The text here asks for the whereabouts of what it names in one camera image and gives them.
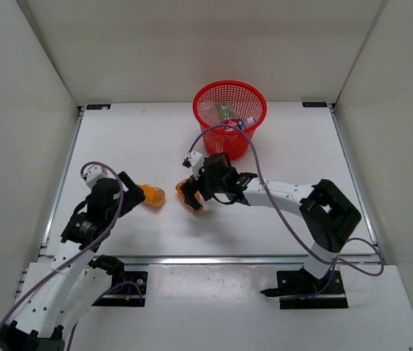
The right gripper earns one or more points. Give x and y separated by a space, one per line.
191 186

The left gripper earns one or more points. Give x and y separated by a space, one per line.
134 192

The orange berry drink bottle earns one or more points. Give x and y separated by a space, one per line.
189 193

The orange juice bottle sideways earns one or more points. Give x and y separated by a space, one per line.
153 195

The clear water bottle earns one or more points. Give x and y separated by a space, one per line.
210 113

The blue-label sports drink bottle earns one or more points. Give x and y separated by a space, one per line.
245 123

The clear red-label cola bottle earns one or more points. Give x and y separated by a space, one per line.
230 125

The green plastic soda bottle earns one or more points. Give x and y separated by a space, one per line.
225 111

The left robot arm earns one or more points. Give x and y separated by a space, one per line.
45 316

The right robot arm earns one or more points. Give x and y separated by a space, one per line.
329 215

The red plastic mesh bin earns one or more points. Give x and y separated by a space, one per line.
246 100

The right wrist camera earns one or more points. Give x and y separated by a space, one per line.
195 161

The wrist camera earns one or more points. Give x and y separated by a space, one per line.
92 174
195 161

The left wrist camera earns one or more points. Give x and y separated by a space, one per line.
92 174

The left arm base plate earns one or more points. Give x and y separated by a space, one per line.
127 289

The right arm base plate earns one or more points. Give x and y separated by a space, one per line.
298 290

